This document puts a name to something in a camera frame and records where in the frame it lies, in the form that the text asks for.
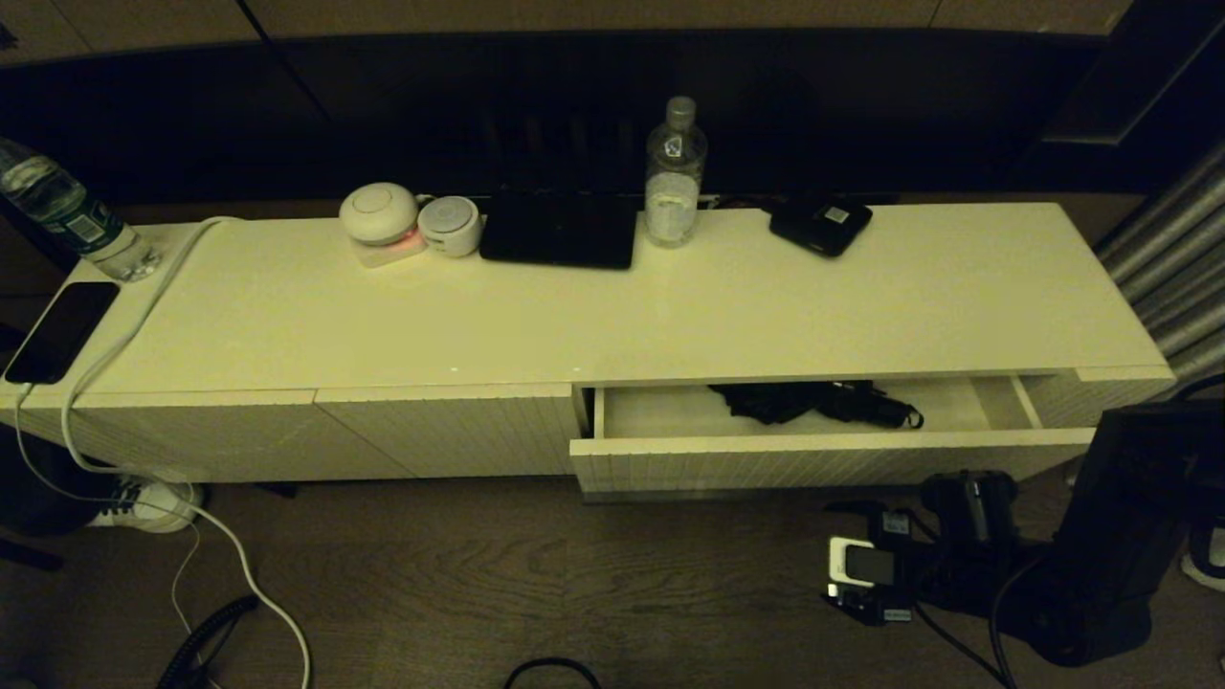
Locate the small white round speaker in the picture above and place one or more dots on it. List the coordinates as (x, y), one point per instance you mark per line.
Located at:
(448, 226)

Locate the white sneaker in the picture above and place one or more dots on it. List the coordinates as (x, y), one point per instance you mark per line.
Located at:
(153, 507)

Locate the black umbrella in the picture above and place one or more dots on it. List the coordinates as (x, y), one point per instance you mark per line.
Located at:
(813, 402)

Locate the black flat rectangular device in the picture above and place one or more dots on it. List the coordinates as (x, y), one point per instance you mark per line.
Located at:
(560, 233)

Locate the green label water bottle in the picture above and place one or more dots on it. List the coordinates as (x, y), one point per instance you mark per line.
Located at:
(57, 206)

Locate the white cabinet drawer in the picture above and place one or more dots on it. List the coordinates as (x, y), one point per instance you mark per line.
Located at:
(813, 459)

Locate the clear plastic water bottle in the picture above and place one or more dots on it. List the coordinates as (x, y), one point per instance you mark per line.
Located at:
(675, 191)

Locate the small black labelled router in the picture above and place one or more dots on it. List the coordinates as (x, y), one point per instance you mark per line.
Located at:
(823, 226)

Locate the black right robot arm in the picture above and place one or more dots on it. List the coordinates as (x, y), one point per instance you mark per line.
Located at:
(1081, 555)

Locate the white base with pink light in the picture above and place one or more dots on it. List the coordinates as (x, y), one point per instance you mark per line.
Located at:
(390, 254)

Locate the black smartphone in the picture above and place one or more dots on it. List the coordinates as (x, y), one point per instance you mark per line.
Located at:
(59, 330)

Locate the white ribbed cabinet door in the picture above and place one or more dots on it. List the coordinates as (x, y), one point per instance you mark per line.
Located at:
(478, 431)
(239, 440)

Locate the white low cabinet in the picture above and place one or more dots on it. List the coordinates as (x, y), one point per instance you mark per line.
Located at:
(383, 325)

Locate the white dome shaped device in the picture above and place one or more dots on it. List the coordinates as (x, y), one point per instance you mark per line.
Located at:
(376, 211)

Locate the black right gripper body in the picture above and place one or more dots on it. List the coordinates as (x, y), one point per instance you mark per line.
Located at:
(900, 565)

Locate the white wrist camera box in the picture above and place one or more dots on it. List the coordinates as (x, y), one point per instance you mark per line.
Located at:
(859, 566)

